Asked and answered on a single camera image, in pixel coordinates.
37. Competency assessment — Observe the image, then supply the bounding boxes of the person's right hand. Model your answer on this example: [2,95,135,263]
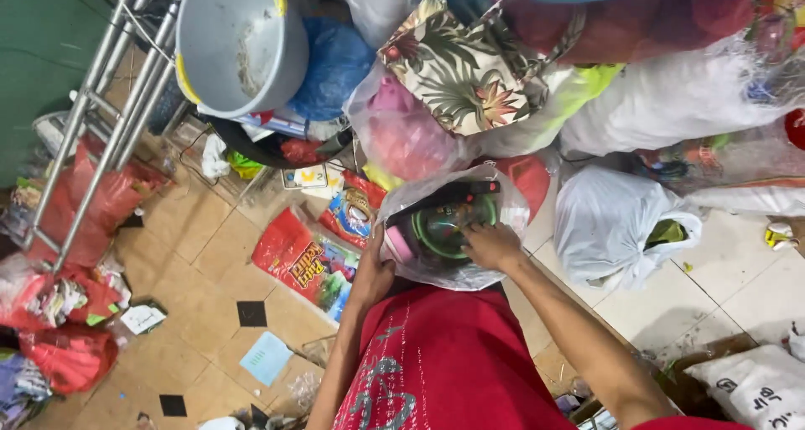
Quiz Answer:
[461,222,525,272]

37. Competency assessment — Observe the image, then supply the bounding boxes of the person's left hand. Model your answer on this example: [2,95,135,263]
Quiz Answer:
[350,221,397,310]

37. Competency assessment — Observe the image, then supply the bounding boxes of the clear plastic bag of toys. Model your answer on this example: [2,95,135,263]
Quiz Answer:
[375,164,531,292]

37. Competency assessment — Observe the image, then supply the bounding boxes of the red round-print toy package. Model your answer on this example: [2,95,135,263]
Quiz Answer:
[318,169,388,250]

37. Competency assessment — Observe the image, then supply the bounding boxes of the white puzzle card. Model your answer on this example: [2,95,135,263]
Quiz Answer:
[282,164,329,190]

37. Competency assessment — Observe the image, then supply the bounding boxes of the pink items in clear bag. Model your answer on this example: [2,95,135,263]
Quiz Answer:
[343,65,479,183]

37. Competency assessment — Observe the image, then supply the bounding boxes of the person's red shirt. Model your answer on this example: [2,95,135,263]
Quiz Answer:
[332,285,752,430]

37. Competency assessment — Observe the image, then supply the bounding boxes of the white plastic bag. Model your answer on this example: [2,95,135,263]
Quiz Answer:
[553,164,704,292]

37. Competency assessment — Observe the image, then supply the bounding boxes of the light blue paper sheet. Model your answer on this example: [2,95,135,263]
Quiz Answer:
[239,331,295,388]

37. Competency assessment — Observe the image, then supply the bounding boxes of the floral fabric bag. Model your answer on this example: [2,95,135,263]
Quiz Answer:
[377,0,587,138]

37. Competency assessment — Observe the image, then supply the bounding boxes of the blue plastic bag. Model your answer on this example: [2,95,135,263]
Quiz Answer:
[288,17,377,122]

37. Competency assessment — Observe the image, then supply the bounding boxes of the large white plastic sack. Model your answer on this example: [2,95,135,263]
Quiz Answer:
[558,34,805,159]

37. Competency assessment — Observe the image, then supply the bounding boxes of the white paper card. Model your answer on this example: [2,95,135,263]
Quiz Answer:
[119,304,168,336]

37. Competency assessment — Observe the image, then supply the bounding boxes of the grey plastic bucket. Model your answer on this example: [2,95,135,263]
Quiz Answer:
[175,0,310,120]

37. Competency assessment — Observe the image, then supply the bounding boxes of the clear packaged toy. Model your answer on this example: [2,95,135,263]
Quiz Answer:
[635,125,805,195]

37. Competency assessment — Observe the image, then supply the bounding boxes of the red mesh bag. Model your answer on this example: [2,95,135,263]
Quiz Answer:
[503,0,762,66]

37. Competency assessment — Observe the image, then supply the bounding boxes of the yellow white small toy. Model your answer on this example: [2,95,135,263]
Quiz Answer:
[765,222,801,252]

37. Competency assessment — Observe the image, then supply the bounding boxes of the heap of red plastic bags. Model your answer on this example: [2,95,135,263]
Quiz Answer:
[0,134,172,396]

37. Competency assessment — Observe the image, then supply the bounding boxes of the white printed sack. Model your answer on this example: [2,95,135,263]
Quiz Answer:
[684,344,805,430]

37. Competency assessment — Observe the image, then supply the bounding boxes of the metal rack frame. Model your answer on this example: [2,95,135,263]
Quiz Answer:
[24,0,190,274]

